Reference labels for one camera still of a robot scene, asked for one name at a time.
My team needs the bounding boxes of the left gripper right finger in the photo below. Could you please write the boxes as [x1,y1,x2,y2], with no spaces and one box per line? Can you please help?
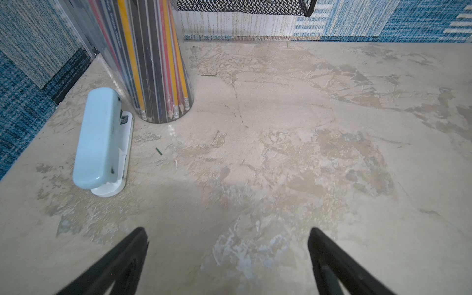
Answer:
[307,227,393,295]

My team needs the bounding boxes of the black mesh shelf rack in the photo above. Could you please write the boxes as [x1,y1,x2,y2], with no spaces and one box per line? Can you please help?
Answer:
[177,0,317,17]

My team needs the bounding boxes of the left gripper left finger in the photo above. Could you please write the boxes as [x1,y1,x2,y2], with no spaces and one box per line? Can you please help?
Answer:
[58,227,149,295]

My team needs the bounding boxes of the pencil cup holder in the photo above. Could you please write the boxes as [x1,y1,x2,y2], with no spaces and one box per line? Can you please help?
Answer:
[57,0,194,124]

